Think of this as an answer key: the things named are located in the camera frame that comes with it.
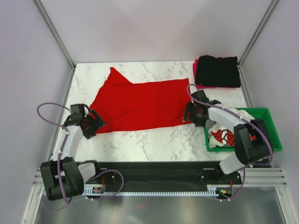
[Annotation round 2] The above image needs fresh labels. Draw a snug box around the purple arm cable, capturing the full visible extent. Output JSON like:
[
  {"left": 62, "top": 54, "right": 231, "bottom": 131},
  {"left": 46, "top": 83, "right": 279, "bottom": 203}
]
[
  {"left": 36, "top": 102, "right": 124, "bottom": 204},
  {"left": 186, "top": 84, "right": 274, "bottom": 203}
]

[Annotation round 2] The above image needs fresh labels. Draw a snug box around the aluminium rail right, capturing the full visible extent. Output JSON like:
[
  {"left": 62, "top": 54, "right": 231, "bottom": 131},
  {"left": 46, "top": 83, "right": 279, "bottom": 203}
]
[{"left": 243, "top": 168, "right": 287, "bottom": 187}]

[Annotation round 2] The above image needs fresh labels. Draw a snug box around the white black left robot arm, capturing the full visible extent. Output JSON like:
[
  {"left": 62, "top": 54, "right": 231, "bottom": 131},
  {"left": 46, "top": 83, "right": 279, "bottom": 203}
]
[{"left": 40, "top": 109, "right": 106, "bottom": 201}]

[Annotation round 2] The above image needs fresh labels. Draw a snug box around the white slotted cable duct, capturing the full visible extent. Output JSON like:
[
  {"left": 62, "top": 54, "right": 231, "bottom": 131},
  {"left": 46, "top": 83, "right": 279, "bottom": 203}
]
[{"left": 83, "top": 184, "right": 232, "bottom": 197}]

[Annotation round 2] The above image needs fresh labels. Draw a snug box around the aluminium frame post left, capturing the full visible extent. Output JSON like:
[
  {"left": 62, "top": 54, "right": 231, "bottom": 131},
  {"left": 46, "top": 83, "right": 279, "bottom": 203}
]
[{"left": 32, "top": 0, "right": 76, "bottom": 70}]

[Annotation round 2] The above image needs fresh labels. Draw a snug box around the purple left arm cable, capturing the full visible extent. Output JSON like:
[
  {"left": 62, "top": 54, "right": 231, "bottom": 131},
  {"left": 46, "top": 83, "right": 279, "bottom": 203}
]
[{"left": 36, "top": 102, "right": 124, "bottom": 204}]

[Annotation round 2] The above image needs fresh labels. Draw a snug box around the aluminium frame post right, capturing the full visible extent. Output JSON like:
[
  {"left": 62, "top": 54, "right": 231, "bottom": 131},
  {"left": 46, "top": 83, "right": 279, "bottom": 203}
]
[{"left": 237, "top": 0, "right": 281, "bottom": 67}]

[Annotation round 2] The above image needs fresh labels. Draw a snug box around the folded pink t-shirt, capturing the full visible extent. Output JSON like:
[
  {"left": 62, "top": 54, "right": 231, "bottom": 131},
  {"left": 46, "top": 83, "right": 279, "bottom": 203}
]
[{"left": 192, "top": 59, "right": 236, "bottom": 90}]

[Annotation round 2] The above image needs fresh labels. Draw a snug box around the aluminium rail left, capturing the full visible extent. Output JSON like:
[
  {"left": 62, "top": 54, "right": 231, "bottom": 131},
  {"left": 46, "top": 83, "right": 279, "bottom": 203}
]
[{"left": 33, "top": 167, "right": 44, "bottom": 186}]

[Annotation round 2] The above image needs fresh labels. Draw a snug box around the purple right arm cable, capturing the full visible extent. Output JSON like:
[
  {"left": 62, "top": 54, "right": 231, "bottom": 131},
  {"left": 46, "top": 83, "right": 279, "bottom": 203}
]
[{"left": 186, "top": 84, "right": 274, "bottom": 203}]

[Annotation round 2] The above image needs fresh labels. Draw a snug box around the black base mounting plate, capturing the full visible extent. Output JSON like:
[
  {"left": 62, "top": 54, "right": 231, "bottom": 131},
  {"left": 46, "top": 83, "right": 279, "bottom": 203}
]
[{"left": 92, "top": 161, "right": 242, "bottom": 187}]

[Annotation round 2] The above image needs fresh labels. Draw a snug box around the white red printed t-shirt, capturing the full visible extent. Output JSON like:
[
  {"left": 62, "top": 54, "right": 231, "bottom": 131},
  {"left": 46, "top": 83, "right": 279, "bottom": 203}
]
[{"left": 206, "top": 108, "right": 256, "bottom": 148}]

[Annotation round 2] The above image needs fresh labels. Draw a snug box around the folded black t-shirt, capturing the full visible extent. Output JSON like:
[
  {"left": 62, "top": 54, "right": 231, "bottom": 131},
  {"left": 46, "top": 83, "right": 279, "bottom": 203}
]
[{"left": 194, "top": 55, "right": 242, "bottom": 89}]

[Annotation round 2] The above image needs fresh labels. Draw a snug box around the aluminium rail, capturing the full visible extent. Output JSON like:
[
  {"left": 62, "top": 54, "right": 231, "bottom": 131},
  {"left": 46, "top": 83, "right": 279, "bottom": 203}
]
[
  {"left": 33, "top": 167, "right": 44, "bottom": 186},
  {"left": 243, "top": 168, "right": 287, "bottom": 187}
]

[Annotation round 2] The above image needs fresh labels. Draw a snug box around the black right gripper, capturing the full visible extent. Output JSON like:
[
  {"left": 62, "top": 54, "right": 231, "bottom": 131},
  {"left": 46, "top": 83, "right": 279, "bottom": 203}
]
[{"left": 182, "top": 101, "right": 207, "bottom": 127}]

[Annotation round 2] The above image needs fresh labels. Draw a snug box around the aluminium frame post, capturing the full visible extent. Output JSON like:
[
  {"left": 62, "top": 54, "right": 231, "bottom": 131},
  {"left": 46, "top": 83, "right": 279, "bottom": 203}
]
[
  {"left": 237, "top": 0, "right": 281, "bottom": 67},
  {"left": 32, "top": 0, "right": 76, "bottom": 70}
]

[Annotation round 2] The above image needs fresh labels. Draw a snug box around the green plastic bin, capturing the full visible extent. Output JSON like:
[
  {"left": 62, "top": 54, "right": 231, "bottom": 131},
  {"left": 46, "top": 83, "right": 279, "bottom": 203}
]
[{"left": 204, "top": 108, "right": 282, "bottom": 152}]

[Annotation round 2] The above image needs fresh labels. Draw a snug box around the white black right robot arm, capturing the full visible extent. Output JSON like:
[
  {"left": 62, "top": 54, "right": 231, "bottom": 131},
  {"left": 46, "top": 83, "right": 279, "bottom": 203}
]
[{"left": 182, "top": 101, "right": 273, "bottom": 184}]

